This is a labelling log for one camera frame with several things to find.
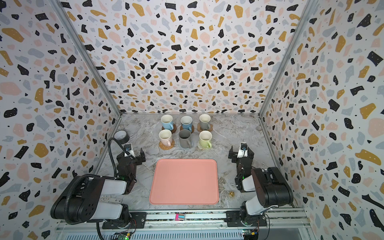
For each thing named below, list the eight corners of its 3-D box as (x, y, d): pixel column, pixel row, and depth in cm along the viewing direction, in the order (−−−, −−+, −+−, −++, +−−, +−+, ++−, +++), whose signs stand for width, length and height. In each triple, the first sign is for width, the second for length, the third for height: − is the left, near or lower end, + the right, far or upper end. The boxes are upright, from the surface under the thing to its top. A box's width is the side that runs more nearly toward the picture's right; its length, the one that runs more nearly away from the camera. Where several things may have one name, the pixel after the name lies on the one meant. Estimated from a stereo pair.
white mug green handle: (199, 152, 101) (199, 143, 93) (199, 139, 108) (199, 130, 100) (211, 152, 101) (212, 143, 93) (210, 139, 108) (211, 130, 100)
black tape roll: (113, 143, 105) (110, 139, 101) (118, 133, 111) (115, 129, 107) (127, 143, 105) (125, 139, 101) (131, 134, 111) (129, 129, 107)
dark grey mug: (179, 151, 101) (177, 142, 93) (180, 138, 108) (179, 129, 100) (191, 151, 101) (190, 142, 93) (192, 138, 108) (191, 129, 100)
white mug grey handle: (197, 130, 113) (197, 120, 105) (201, 122, 119) (201, 112, 110) (208, 132, 112) (209, 123, 104) (211, 124, 117) (212, 115, 109)
